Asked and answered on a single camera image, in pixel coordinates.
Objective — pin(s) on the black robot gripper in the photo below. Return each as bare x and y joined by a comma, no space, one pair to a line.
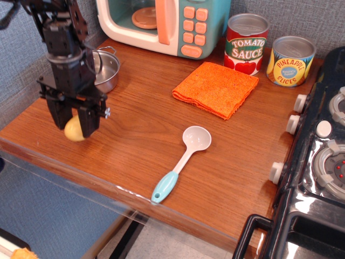
71,86

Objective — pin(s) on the yellow toy potato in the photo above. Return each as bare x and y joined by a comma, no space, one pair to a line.
73,130

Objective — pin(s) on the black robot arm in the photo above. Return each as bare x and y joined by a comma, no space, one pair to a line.
60,25

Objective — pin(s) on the small stainless steel pot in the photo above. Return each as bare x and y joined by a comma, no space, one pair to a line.
107,67

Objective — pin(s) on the teal and pink toy microwave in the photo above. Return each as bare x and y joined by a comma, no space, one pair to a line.
188,29

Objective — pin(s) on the folded orange cloth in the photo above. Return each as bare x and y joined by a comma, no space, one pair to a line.
216,89

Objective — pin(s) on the orange fuzzy object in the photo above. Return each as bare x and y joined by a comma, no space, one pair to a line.
23,253

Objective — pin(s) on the tomato sauce can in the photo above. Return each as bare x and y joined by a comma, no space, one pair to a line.
246,39

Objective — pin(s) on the pineapple slices can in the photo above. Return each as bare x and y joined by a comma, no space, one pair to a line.
290,60

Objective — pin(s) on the black toy stove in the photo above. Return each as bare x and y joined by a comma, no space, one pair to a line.
308,208

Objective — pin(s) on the white ladle with teal handle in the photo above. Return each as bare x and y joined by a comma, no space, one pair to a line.
195,138

